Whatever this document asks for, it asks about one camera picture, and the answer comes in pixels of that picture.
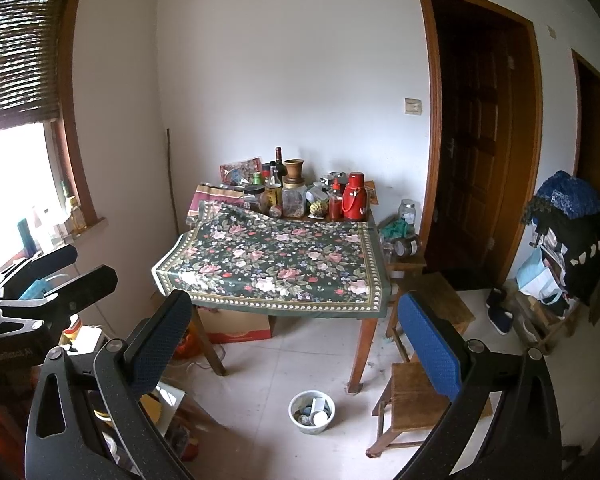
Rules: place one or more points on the dark wine bottle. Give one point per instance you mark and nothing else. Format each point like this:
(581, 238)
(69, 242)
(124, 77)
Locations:
(279, 160)

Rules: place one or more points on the dark glass jar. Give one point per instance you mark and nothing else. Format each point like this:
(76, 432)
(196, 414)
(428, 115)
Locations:
(407, 246)

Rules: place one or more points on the red thermos jug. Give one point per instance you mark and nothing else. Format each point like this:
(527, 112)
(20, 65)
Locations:
(355, 200)

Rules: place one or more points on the orange paper packet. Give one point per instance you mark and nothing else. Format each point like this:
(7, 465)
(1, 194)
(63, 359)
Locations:
(372, 192)

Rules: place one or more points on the clear glass jar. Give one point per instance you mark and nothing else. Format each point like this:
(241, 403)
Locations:
(407, 212)

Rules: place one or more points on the low wooden stool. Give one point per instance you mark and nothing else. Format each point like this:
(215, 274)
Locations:
(410, 395)

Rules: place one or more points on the red printed cardboard box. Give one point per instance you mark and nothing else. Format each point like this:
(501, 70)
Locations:
(235, 327)

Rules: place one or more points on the brown wooden door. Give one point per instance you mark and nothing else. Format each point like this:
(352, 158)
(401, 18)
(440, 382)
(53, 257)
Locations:
(595, 135)

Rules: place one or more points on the light blue paper bag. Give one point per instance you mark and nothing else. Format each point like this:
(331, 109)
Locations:
(535, 275)

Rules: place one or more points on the white plastic box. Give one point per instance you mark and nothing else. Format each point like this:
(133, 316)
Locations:
(85, 340)

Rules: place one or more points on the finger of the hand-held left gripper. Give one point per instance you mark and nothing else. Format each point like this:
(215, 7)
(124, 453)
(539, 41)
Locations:
(87, 285)
(50, 260)

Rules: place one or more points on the wooden window frame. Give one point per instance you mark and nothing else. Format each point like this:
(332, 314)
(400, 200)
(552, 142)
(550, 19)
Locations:
(72, 135)

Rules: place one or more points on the large clear plastic jar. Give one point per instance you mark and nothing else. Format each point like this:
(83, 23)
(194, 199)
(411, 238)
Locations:
(294, 202)

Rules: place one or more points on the teal bottle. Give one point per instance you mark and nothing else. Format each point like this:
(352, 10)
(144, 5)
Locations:
(27, 237)

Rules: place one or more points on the red sauce bottle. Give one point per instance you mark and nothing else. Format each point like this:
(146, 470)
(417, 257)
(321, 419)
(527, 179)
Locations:
(335, 202)

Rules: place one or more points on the amber bottle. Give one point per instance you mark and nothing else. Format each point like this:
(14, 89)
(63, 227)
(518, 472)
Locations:
(75, 212)

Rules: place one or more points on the small wooden side table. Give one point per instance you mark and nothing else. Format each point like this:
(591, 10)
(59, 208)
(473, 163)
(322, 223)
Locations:
(410, 263)

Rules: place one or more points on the yellow bumpy fruit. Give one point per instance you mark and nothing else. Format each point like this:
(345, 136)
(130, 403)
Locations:
(316, 208)

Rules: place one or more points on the dark blue shoe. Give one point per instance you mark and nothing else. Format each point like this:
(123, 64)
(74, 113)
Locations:
(497, 312)

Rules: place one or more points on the bamboo window blind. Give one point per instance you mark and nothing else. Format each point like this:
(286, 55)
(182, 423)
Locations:
(20, 60)

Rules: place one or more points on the silver metal object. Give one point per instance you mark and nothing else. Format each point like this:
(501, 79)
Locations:
(332, 177)

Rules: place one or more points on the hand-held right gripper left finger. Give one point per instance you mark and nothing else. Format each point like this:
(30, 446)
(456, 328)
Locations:
(160, 340)

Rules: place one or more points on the red white can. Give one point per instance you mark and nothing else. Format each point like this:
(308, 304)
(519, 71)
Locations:
(276, 211)

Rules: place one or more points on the brown ceramic vase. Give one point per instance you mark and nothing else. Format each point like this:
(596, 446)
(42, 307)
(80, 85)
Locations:
(294, 167)

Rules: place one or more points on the red snack bag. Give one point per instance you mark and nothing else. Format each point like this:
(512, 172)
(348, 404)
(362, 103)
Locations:
(240, 171)

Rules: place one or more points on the blue knitted cloth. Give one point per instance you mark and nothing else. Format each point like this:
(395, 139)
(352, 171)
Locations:
(570, 195)

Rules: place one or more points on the white light switch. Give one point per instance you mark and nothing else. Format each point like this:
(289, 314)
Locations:
(413, 105)

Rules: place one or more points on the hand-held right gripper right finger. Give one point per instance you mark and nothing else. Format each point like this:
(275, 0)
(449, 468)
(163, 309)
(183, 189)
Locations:
(430, 350)

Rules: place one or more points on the green cap bottle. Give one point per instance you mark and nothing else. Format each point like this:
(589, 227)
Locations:
(256, 180)

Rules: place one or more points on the orange plastic bag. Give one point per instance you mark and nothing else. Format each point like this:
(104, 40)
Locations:
(185, 345)

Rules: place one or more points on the dark lid plastic jar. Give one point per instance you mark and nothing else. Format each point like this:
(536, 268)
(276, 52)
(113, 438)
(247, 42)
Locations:
(254, 199)

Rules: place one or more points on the green cloth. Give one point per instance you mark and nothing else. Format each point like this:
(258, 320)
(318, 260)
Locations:
(392, 227)

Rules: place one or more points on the yellow label bottle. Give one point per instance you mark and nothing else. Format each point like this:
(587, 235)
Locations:
(272, 195)

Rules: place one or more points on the clear plastic container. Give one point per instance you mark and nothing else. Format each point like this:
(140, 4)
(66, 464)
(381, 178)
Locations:
(316, 192)

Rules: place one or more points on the white plastic basin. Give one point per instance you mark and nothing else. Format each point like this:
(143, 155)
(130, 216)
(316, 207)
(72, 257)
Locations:
(312, 430)

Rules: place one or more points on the dark wooden door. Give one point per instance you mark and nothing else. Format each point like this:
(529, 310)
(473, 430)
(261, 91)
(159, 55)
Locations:
(475, 160)

